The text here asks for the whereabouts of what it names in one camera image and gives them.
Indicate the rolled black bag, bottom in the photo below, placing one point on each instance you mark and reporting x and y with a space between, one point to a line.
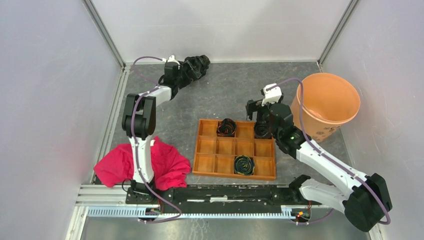
244 165

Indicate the orange wooden divider tray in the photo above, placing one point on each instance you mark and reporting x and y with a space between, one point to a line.
215 155

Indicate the rolled black bag, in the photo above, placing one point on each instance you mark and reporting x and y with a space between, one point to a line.
226 128
244 165
261 130

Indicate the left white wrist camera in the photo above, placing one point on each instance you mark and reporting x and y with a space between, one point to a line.
171 59

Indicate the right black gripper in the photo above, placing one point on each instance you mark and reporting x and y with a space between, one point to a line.
255 106

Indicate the rolled black bag, top middle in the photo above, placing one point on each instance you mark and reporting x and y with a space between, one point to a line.
226 128

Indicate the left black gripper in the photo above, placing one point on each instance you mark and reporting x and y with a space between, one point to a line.
186 82

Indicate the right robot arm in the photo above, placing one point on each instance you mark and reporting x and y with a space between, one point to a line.
363 199

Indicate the rolled black bag, top right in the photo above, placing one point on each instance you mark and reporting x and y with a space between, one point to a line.
261 130

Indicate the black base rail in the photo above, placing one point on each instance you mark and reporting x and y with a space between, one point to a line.
222 199

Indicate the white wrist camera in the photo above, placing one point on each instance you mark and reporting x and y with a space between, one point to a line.
171 59
272 94

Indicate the orange trash bin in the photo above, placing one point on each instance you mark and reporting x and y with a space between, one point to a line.
329 101

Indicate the black trash bag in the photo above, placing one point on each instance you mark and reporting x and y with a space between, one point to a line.
192 69

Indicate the red cloth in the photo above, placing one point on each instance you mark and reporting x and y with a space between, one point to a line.
170 168

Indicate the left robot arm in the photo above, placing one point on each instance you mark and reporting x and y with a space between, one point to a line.
139 122

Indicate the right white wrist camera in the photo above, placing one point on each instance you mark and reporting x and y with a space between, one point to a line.
272 94

